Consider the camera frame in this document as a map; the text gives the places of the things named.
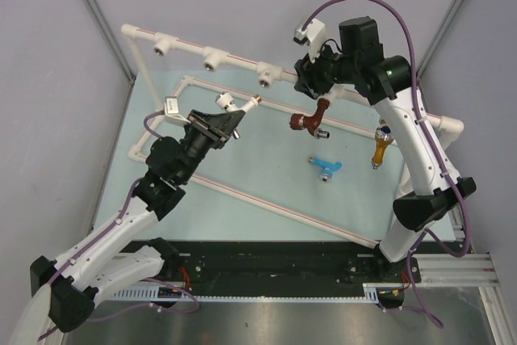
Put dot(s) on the amber yellow water faucet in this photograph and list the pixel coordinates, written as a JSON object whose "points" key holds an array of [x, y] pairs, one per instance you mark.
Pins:
{"points": [[383, 138]]}

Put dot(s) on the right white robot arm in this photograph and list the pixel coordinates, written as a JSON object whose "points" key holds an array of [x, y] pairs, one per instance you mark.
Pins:
{"points": [[385, 82]]}

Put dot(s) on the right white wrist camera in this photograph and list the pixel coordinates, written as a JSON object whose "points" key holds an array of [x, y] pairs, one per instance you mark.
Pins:
{"points": [[314, 35]]}

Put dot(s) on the light green table mat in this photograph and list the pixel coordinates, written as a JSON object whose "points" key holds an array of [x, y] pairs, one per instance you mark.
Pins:
{"points": [[270, 162]]}

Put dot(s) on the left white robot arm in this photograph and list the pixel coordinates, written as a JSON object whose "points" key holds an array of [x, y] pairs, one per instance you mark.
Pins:
{"points": [[74, 283]]}

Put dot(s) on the aluminium extrusion rail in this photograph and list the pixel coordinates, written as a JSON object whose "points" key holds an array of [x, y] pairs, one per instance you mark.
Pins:
{"points": [[472, 303]]}

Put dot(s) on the white PVC pipe frame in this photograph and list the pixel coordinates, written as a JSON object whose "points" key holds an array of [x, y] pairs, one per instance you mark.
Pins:
{"points": [[226, 58]]}

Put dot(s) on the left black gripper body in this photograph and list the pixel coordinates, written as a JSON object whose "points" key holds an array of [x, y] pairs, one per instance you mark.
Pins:
{"points": [[207, 130]]}

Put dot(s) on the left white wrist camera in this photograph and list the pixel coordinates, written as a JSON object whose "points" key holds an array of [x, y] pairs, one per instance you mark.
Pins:
{"points": [[171, 112]]}

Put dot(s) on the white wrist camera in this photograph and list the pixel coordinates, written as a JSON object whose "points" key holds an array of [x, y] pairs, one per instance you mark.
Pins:
{"points": [[314, 35], [171, 112]]}

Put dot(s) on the white water faucet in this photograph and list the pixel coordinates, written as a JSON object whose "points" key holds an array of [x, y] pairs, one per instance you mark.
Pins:
{"points": [[226, 102]]}

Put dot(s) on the blue water faucet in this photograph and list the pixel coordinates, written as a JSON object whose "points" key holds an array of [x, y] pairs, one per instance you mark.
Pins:
{"points": [[327, 169]]}

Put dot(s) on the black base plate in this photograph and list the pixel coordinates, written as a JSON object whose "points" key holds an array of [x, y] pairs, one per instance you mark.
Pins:
{"points": [[300, 270]]}

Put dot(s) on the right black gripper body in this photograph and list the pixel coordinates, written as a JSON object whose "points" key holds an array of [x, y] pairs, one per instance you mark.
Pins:
{"points": [[323, 73]]}

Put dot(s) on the dark red water faucet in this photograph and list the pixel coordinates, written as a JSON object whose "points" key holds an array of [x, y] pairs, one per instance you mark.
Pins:
{"points": [[311, 123]]}

